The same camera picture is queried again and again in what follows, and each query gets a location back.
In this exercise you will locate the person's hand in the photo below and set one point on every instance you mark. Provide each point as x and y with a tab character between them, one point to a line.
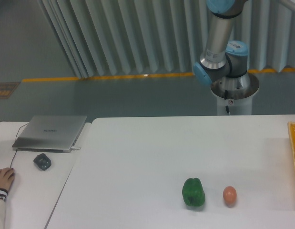
7	177

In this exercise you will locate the white sleeved forearm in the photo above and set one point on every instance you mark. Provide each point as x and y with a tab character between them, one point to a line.
3	195

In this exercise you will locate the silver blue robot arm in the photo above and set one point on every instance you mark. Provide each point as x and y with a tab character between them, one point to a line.
221	43

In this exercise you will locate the green bell pepper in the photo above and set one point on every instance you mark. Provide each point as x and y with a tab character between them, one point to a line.
193	193

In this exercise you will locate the black small device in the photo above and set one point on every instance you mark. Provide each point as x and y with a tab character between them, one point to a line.
42	161

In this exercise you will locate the silver closed laptop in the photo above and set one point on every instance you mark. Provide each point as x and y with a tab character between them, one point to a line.
50	133

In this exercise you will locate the white corrugated partition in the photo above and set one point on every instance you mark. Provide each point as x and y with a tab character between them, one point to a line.
112	37

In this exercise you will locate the brown egg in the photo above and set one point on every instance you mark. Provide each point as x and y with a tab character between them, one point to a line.
229	195

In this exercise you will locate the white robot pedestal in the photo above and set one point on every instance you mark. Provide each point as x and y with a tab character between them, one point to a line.
234	96

